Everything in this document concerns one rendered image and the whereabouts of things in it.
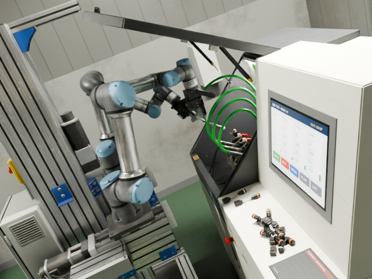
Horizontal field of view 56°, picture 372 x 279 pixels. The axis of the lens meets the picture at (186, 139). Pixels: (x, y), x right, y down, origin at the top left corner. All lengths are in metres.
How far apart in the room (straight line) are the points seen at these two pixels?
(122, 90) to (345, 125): 0.86
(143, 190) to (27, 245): 0.68
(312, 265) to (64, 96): 2.80
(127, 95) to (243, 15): 2.53
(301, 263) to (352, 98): 0.58
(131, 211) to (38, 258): 0.54
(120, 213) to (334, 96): 1.07
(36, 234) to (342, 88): 1.48
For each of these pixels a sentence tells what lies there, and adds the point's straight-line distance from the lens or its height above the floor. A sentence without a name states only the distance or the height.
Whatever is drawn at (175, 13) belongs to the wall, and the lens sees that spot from 3.60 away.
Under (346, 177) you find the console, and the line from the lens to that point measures 1.09.
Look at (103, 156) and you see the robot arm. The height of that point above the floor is 1.22.
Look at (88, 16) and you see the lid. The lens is 1.56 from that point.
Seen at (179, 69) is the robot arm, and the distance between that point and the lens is 1.79.
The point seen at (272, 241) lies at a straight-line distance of 1.37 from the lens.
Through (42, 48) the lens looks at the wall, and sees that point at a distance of 3.51.
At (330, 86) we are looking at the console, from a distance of 1.08.
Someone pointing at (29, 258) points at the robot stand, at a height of 1.01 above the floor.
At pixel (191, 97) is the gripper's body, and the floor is 1.39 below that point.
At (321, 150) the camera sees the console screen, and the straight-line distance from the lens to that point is 1.16.
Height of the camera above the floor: 1.89
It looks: 21 degrees down
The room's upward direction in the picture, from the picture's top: 20 degrees counter-clockwise
